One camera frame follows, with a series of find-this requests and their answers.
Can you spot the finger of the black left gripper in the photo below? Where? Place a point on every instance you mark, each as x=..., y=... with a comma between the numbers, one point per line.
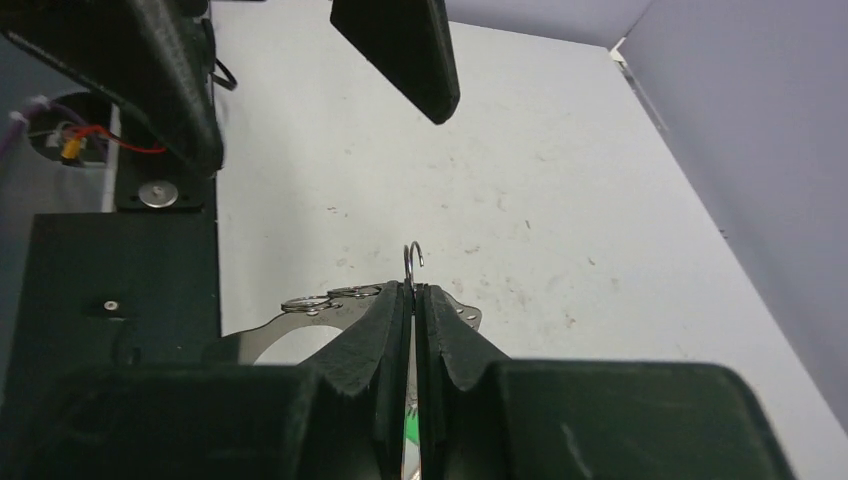
x=151, y=58
x=409, y=43

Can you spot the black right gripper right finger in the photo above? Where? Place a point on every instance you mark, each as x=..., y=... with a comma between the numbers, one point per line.
x=577, y=419

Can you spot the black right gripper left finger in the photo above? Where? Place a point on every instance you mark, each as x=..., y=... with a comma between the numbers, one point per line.
x=156, y=422

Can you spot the green key tag with key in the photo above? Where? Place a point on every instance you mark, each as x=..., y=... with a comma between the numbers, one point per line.
x=411, y=426

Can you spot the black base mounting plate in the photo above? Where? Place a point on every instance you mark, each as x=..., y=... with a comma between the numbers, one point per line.
x=108, y=249

